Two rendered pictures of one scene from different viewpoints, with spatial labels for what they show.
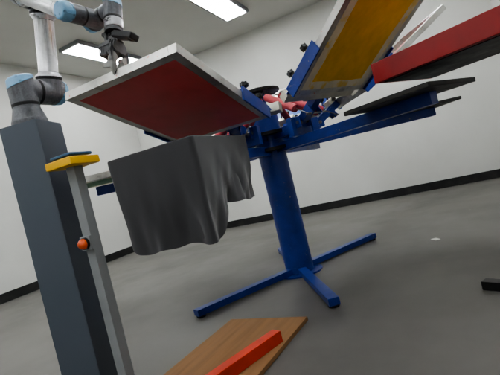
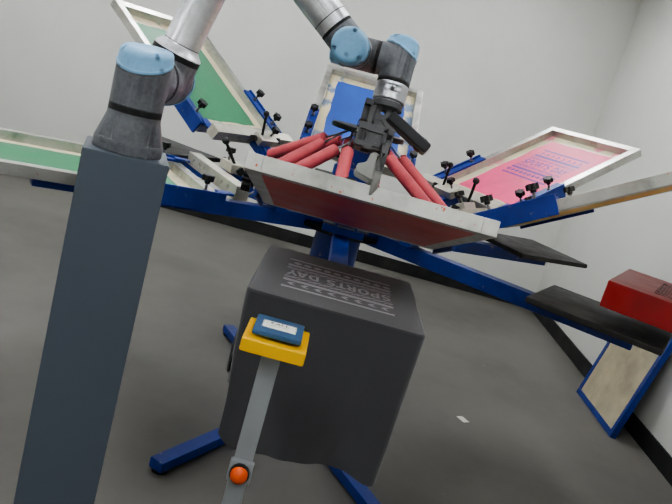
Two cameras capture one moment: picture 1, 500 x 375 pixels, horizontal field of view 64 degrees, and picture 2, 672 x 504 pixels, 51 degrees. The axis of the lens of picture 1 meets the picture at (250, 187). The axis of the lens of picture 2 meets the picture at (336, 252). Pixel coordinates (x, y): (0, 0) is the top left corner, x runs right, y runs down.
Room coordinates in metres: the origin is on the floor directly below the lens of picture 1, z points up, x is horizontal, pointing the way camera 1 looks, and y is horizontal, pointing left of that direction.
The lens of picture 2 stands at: (0.19, 1.16, 1.46)
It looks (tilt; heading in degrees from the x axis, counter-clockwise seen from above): 13 degrees down; 332
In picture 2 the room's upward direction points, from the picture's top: 16 degrees clockwise
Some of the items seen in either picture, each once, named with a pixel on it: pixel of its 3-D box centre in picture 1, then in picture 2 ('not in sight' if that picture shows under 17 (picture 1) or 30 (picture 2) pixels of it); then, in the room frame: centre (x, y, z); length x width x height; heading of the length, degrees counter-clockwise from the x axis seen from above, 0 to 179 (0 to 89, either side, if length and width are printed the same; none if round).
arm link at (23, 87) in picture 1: (23, 90); (143, 76); (1.81, 0.89, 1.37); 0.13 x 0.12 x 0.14; 150
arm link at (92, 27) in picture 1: (93, 19); (355, 51); (1.69, 0.47, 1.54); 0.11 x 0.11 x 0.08; 60
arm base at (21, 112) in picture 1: (28, 114); (131, 128); (1.80, 0.89, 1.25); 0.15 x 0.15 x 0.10
